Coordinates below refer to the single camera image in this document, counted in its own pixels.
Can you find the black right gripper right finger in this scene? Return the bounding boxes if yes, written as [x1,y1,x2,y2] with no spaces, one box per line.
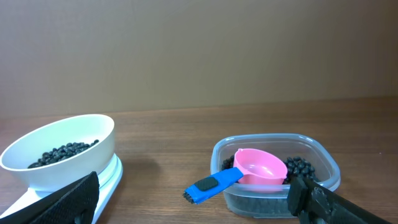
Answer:
[287,177,388,224]

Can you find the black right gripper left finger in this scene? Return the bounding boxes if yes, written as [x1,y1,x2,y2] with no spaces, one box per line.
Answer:
[1,171,100,224]

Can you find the pink scoop with blue handle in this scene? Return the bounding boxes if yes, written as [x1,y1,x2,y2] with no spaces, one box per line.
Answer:
[182,148,288,204]

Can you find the white digital kitchen scale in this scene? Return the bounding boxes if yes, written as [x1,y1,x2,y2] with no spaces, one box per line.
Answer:
[1,154,123,224]

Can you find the white bowl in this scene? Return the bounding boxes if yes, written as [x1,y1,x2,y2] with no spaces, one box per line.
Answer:
[1,114,115,192]

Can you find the black beans in bowl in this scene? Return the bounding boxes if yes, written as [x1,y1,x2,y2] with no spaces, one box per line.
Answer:
[27,139,100,169]

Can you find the pile of black beans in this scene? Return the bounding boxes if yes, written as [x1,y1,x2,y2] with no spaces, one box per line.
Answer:
[218,151,315,186]

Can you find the clear plastic bean container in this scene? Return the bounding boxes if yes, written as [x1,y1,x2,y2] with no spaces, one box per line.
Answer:
[211,133,341,218]

